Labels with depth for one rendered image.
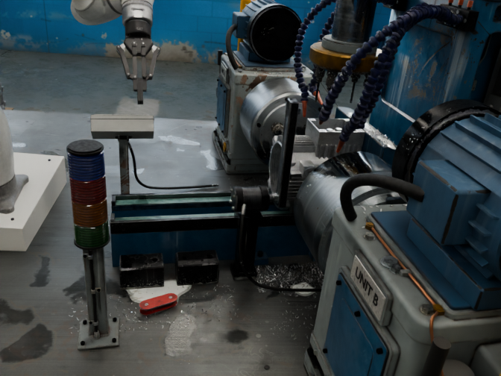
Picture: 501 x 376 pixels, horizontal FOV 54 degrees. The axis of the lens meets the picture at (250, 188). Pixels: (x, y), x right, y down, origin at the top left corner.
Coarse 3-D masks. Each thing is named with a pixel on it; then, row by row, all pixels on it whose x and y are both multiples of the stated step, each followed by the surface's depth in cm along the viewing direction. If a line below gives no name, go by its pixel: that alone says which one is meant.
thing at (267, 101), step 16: (272, 80) 153; (288, 80) 154; (256, 96) 149; (272, 96) 142; (288, 96) 141; (240, 112) 158; (256, 112) 143; (272, 112) 142; (256, 128) 144; (272, 128) 143; (304, 128) 145; (256, 144) 146; (272, 144) 147
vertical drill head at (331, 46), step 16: (352, 0) 108; (368, 0) 107; (336, 16) 112; (352, 16) 109; (368, 16) 109; (336, 32) 112; (352, 32) 110; (368, 32) 112; (320, 48) 113; (336, 48) 111; (352, 48) 110; (320, 64) 113; (336, 64) 110; (368, 64) 110; (320, 80) 122; (352, 80) 124; (352, 96) 126
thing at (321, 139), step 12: (312, 120) 126; (336, 120) 129; (312, 132) 124; (324, 132) 120; (336, 132) 120; (360, 132) 122; (324, 144) 121; (336, 144) 122; (348, 144) 122; (360, 144) 123; (324, 156) 122
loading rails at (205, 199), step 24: (168, 192) 131; (192, 192) 132; (216, 192) 133; (120, 216) 127; (144, 216) 121; (168, 216) 122; (192, 216) 123; (216, 216) 122; (264, 216) 124; (288, 216) 126; (120, 240) 118; (144, 240) 120; (168, 240) 121; (192, 240) 123; (216, 240) 124; (264, 240) 128; (288, 240) 129; (264, 264) 127
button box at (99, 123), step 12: (96, 120) 134; (108, 120) 135; (120, 120) 136; (132, 120) 136; (144, 120) 137; (96, 132) 134; (108, 132) 135; (120, 132) 135; (132, 132) 136; (144, 132) 137
